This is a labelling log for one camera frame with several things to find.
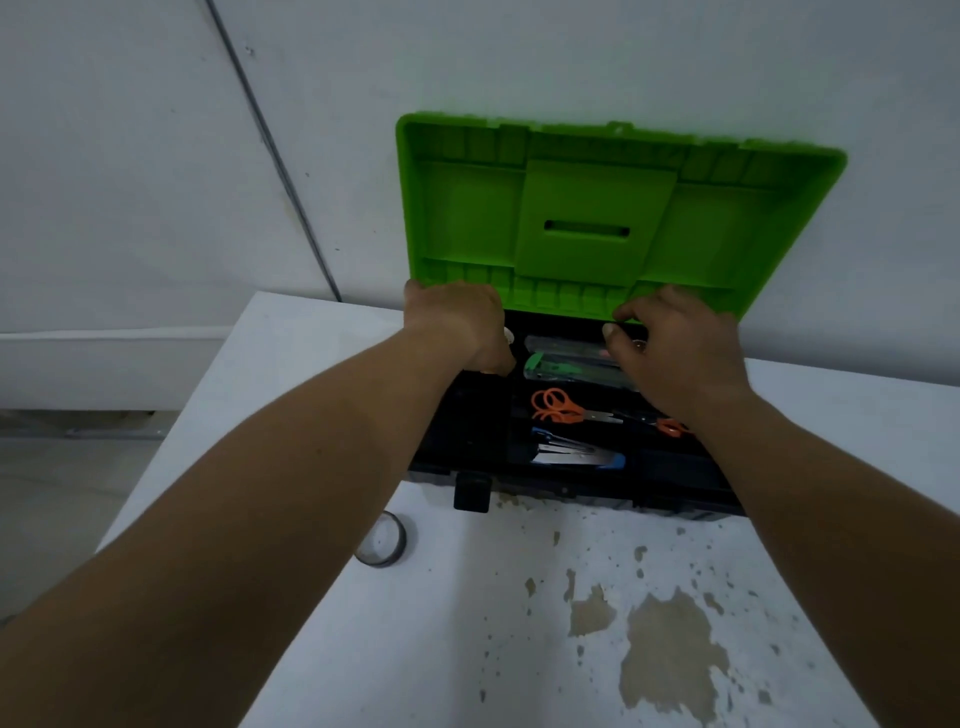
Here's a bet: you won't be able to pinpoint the person's left hand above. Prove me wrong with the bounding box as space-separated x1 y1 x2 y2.
403 279 518 377

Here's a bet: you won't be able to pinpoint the person's right hand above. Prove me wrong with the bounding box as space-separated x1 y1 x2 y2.
601 284 754 430

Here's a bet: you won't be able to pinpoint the person's left forearm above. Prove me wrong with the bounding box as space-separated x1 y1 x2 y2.
0 327 481 728

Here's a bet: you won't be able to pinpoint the person's right forearm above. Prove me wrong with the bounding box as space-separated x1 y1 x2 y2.
690 384 960 728

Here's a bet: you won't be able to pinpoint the clear plastic case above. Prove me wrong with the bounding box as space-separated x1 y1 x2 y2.
523 334 648 369

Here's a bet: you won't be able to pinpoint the green utility knife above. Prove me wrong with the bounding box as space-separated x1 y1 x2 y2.
522 351 640 392

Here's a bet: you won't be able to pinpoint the black toolbox base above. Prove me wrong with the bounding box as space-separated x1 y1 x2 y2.
407 307 747 520

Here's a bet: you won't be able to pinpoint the blue and silver stapler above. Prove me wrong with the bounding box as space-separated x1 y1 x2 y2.
529 426 627 472

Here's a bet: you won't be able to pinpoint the green toolbox lid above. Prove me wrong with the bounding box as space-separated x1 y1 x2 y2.
395 111 849 321

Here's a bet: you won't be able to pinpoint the black toolbox latch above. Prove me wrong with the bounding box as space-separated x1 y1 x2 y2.
453 470 493 515

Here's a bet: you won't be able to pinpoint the clear tape roll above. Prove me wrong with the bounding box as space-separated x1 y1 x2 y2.
353 510 408 570

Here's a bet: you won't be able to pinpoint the orange handled scissors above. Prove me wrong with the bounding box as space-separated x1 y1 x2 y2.
530 387 625 426

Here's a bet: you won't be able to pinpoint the orange handled pliers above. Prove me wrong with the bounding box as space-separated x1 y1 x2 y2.
613 411 693 440

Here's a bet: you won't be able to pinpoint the black wall cable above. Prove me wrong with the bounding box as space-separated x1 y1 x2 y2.
204 0 345 304

